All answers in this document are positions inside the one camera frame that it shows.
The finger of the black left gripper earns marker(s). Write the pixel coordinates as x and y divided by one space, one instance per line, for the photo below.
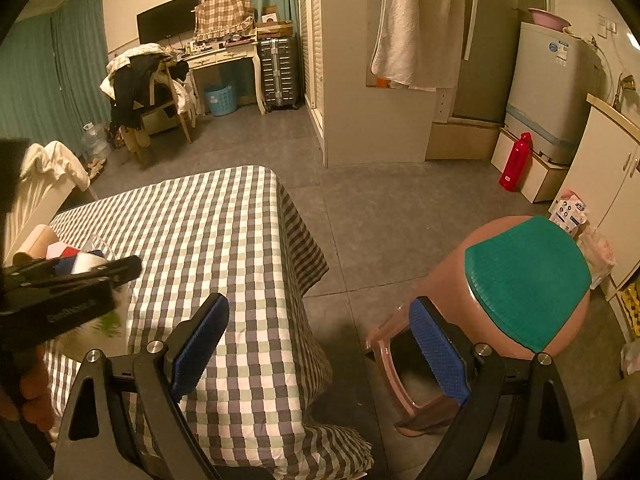
59 272

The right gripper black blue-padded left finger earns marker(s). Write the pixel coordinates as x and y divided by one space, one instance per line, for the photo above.
122 419

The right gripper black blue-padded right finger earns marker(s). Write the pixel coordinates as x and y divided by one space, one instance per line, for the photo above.
539 439

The white cup with leaf print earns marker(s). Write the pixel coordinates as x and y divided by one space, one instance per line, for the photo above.
107 332

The person's left hand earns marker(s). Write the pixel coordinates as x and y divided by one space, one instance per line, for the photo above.
36 407

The brown cardboard tube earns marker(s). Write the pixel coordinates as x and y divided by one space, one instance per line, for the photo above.
35 246

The red pink faceted box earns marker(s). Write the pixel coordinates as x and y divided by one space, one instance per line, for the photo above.
61 250

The clear glass with bear print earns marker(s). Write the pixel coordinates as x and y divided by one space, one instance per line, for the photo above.
95 244

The grey white checkered tablecloth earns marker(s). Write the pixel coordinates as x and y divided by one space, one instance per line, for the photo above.
234 232

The green stool cushion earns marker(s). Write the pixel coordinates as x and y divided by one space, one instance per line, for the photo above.
529 279

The brown plastic stool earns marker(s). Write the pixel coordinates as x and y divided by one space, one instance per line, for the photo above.
446 287

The large water jug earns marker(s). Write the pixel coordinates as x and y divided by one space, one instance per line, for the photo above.
95 142

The wooden chair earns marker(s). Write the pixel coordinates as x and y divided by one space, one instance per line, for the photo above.
160 110

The teal window curtain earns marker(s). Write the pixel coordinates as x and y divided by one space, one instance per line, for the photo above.
51 69

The black jacket on chair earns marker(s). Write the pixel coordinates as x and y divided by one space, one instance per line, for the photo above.
119 87

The red thermos bottle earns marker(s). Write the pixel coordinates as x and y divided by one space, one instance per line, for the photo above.
516 163

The blue laundry basket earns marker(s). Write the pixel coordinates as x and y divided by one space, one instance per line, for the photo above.
221 100

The white cabinet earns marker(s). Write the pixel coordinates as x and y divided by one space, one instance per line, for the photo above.
605 175

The black television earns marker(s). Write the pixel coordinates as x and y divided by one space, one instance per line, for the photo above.
168 20

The white desk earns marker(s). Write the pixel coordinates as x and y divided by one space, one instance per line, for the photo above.
233 54

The plaid cloth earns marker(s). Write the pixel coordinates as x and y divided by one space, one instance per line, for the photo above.
215 19

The dark metal suitcase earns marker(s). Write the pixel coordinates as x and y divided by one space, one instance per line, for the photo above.
280 72

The white louvered wardrobe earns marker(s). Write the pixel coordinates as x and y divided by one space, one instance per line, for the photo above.
355 121

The cardboard box on suitcase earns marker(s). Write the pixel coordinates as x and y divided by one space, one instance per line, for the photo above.
270 25

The white small refrigerator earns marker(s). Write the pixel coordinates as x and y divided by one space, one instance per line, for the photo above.
554 73

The hanging white towel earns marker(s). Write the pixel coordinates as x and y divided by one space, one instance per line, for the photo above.
419 43

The pink basin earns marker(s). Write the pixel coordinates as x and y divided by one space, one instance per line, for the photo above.
548 20

